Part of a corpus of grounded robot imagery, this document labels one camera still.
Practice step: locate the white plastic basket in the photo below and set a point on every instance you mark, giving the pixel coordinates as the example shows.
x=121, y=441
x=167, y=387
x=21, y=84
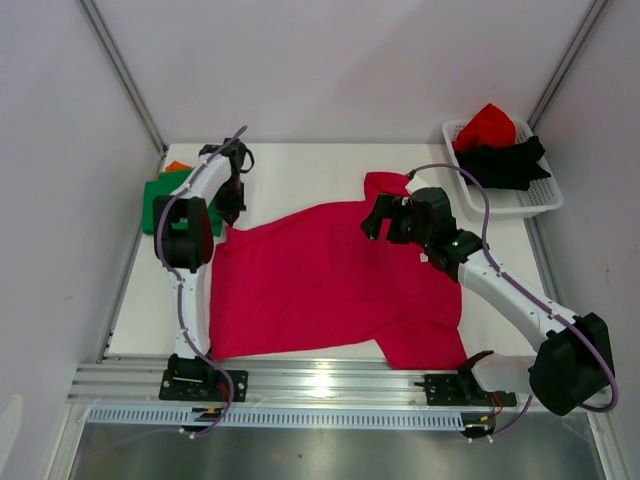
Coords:
x=542, y=196

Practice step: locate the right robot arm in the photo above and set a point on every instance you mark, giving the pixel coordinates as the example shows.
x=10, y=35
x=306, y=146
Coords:
x=572, y=359

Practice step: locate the pink t shirt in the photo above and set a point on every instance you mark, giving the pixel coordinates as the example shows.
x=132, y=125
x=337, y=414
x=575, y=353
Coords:
x=312, y=280

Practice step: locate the red t shirt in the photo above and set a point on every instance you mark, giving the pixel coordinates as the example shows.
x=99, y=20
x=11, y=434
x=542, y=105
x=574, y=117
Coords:
x=490, y=127

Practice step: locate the aluminium corner post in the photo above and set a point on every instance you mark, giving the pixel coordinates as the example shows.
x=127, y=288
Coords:
x=113, y=54
x=593, y=16

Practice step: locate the white slotted cable duct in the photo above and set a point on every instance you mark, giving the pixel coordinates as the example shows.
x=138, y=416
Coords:
x=279, y=418

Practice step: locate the aluminium front rail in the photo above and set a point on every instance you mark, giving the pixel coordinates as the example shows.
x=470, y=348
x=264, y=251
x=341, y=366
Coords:
x=276, y=383

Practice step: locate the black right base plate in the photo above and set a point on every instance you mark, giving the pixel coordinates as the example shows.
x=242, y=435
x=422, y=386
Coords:
x=455, y=389

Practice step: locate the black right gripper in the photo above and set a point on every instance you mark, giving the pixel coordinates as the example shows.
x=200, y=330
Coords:
x=395, y=220

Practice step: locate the orange folded t shirt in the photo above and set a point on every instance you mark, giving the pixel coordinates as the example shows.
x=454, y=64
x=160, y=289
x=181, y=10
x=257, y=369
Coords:
x=173, y=168

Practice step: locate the left aluminium corner post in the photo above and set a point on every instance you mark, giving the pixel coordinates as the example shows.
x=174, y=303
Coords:
x=113, y=54

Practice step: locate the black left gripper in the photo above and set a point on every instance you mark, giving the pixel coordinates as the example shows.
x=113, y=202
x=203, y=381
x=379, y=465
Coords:
x=231, y=211

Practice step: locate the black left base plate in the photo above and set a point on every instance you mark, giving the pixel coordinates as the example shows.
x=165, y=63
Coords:
x=175, y=388

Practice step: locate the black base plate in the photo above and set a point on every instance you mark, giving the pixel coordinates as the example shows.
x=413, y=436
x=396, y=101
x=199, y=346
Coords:
x=175, y=388
x=455, y=389

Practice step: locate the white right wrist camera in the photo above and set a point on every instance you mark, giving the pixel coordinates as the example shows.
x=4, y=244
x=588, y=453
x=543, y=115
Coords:
x=415, y=184

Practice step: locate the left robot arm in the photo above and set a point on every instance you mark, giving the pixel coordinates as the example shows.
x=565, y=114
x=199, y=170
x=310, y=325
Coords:
x=184, y=243

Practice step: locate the right aluminium corner post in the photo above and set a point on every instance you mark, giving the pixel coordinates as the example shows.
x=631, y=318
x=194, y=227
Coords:
x=593, y=16

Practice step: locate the black t shirt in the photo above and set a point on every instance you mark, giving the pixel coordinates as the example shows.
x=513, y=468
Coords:
x=510, y=168

